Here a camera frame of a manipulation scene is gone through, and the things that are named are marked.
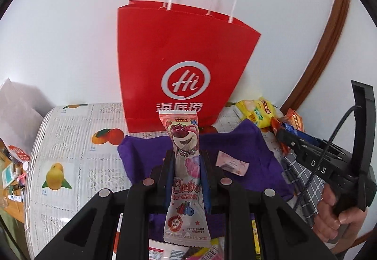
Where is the small pink candy wrapper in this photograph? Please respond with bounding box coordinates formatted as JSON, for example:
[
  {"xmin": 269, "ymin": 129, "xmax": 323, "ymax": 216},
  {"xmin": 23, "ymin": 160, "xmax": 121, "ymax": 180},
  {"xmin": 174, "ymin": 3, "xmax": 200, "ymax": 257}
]
[{"xmin": 215, "ymin": 151, "xmax": 249, "ymax": 177}]

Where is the small blue snack packet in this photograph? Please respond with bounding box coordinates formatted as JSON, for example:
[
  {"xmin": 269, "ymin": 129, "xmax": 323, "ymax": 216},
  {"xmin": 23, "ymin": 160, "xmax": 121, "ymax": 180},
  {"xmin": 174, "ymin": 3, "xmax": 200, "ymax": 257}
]
[{"xmin": 281, "ymin": 123, "xmax": 311, "ymax": 141}]

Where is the pink bear candy stick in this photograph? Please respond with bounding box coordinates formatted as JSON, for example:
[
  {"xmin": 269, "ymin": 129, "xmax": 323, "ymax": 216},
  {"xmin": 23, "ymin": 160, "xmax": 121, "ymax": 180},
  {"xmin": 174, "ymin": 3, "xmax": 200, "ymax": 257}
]
[{"xmin": 159, "ymin": 110, "xmax": 211, "ymax": 247}]

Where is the white red snack packet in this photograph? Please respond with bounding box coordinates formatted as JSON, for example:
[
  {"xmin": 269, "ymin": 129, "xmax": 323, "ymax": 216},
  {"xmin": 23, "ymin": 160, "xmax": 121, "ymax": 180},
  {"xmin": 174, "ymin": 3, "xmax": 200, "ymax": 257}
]
[{"xmin": 112, "ymin": 213, "xmax": 189, "ymax": 260}]

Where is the right hand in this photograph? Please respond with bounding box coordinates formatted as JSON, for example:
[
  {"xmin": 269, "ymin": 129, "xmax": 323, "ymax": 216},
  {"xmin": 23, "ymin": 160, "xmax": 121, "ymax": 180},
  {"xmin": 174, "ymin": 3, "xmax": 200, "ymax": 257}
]
[{"xmin": 312, "ymin": 184, "xmax": 367, "ymax": 244}]

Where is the grey checked cloth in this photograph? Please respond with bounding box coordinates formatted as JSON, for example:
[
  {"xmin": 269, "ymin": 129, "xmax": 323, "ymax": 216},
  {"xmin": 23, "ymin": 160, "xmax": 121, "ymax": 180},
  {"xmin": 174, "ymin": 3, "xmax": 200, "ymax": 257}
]
[{"xmin": 280, "ymin": 151, "xmax": 327, "ymax": 229}]

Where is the red chip bag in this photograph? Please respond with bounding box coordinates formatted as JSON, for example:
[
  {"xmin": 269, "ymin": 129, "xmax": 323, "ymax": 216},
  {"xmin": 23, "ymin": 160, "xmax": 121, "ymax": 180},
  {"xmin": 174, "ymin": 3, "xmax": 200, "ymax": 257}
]
[{"xmin": 270, "ymin": 108, "xmax": 305, "ymax": 137}]

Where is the purple towel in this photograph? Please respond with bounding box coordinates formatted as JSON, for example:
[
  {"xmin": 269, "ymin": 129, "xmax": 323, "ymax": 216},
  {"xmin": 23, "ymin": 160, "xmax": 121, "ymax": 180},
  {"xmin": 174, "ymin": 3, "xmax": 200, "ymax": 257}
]
[{"xmin": 117, "ymin": 119, "xmax": 295, "ymax": 243}]

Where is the wooden bedside table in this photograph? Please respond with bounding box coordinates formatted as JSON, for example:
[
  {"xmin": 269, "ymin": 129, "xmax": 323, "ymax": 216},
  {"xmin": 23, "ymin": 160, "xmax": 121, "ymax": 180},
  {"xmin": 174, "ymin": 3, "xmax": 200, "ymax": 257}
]
[{"xmin": 1, "ymin": 145, "xmax": 25, "ymax": 223}]

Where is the yellow chip bag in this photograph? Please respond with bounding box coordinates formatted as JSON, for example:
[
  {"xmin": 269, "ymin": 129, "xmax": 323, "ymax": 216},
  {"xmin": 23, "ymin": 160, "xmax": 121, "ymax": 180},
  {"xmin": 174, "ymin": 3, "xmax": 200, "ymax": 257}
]
[{"xmin": 235, "ymin": 96, "xmax": 276, "ymax": 129}]

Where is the white Miniso plastic bag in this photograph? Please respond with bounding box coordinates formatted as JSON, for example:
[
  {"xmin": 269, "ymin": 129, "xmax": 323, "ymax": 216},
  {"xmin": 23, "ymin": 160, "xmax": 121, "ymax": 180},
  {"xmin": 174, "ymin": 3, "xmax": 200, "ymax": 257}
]
[{"xmin": 1, "ymin": 79, "xmax": 53, "ymax": 161}]

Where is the red paper shopping bag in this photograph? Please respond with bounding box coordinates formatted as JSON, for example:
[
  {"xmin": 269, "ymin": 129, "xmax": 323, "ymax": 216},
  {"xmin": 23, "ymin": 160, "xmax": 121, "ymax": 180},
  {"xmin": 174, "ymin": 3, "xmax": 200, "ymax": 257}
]
[{"xmin": 117, "ymin": 0, "xmax": 260, "ymax": 133}]

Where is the brown wooden door frame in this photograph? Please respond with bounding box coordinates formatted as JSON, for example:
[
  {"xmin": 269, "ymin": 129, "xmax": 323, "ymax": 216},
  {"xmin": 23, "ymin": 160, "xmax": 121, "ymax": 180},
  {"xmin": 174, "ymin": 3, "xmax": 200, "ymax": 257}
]
[{"xmin": 281, "ymin": 0, "xmax": 350, "ymax": 114}]

